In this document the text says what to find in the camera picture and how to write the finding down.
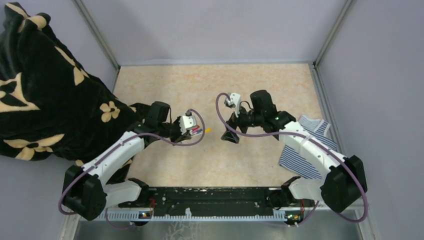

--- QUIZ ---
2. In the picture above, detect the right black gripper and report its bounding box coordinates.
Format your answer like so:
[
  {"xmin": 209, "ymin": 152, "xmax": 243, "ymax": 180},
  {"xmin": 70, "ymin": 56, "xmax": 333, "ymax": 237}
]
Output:
[{"xmin": 221, "ymin": 101, "xmax": 264, "ymax": 144}]

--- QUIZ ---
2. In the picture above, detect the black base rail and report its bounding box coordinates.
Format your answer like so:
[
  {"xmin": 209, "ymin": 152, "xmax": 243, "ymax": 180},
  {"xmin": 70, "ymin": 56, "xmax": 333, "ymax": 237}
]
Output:
[{"xmin": 118, "ymin": 186, "xmax": 315, "ymax": 226}]

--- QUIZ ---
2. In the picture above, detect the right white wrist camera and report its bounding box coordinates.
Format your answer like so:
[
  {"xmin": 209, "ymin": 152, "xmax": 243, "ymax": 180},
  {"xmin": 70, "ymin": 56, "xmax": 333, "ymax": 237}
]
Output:
[{"xmin": 224, "ymin": 92, "xmax": 242, "ymax": 118}]

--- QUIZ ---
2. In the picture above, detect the black floral blanket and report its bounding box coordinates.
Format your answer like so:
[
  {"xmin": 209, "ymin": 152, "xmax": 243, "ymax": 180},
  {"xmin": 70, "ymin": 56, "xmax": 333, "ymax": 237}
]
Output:
[{"xmin": 0, "ymin": 2, "xmax": 150, "ymax": 166}]

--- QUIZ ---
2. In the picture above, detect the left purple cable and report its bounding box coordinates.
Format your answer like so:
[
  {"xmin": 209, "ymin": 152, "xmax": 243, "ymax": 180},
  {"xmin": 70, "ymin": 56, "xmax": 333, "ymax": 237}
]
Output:
[{"xmin": 57, "ymin": 108, "xmax": 206, "ymax": 231}]

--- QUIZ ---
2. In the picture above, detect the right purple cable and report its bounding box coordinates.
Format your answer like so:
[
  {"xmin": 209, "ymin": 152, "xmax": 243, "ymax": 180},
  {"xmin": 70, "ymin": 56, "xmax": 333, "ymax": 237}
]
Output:
[{"xmin": 215, "ymin": 92, "xmax": 369, "ymax": 229}]

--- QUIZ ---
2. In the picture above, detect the purple cable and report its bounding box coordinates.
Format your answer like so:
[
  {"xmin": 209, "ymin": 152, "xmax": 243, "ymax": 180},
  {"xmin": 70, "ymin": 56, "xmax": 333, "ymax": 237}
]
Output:
[
  {"xmin": 57, "ymin": 108, "xmax": 206, "ymax": 231},
  {"xmin": 215, "ymin": 92, "xmax": 369, "ymax": 229}
]

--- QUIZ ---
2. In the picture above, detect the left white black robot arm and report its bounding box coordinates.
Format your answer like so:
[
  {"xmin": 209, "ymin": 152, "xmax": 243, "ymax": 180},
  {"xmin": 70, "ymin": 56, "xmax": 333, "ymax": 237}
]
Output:
[{"xmin": 58, "ymin": 101, "xmax": 205, "ymax": 221}]

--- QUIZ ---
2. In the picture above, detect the blue striped cloth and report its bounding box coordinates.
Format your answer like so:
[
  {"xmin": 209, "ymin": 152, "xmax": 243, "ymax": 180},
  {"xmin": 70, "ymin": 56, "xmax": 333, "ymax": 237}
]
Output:
[{"xmin": 278, "ymin": 114, "xmax": 338, "ymax": 180}]

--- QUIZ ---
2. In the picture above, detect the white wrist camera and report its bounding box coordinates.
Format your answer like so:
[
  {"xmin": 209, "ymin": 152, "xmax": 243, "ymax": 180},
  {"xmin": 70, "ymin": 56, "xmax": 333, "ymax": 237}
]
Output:
[
  {"xmin": 178, "ymin": 115, "xmax": 198, "ymax": 134},
  {"xmin": 224, "ymin": 92, "xmax": 242, "ymax": 118}
]

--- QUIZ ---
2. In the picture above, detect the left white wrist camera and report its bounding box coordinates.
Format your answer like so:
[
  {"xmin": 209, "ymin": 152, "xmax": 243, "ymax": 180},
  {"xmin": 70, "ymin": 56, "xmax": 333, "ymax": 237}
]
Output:
[{"xmin": 178, "ymin": 115, "xmax": 198, "ymax": 134}]

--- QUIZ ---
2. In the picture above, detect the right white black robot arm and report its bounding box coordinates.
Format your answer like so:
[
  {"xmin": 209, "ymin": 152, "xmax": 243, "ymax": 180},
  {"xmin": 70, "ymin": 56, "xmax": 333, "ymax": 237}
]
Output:
[{"xmin": 216, "ymin": 89, "xmax": 368, "ymax": 213}]

